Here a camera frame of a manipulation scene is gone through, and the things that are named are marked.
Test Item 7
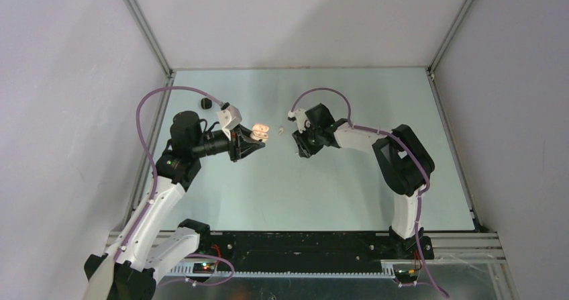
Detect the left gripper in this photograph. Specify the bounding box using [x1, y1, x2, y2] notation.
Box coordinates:
[191, 123, 264, 162]

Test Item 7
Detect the left aluminium frame post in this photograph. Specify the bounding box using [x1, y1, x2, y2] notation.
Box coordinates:
[123, 0, 173, 77]

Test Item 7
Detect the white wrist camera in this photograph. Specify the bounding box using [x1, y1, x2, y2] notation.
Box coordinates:
[287, 108, 311, 134]
[216, 102, 242, 140]

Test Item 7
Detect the right aluminium frame post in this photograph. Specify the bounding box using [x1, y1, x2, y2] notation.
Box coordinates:
[427, 0, 476, 79]

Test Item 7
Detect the black earbud charging case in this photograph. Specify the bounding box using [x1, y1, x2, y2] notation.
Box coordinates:
[200, 97, 213, 110]

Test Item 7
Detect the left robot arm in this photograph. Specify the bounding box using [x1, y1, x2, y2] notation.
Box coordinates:
[84, 105, 269, 299]

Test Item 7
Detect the white earbud charging case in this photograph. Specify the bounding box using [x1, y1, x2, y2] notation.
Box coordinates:
[250, 123, 270, 142]

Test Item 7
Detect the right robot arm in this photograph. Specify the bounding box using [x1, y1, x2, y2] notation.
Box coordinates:
[288, 103, 435, 260]

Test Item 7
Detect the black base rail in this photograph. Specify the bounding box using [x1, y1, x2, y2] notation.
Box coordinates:
[198, 231, 434, 274]

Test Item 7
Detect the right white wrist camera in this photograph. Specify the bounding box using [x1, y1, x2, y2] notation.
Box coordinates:
[287, 108, 311, 134]

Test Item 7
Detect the aluminium frame post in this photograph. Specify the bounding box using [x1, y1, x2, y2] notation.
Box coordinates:
[427, 0, 476, 79]
[123, 0, 173, 77]

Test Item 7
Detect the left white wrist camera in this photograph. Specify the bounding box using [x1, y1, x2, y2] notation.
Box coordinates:
[216, 102, 242, 140]

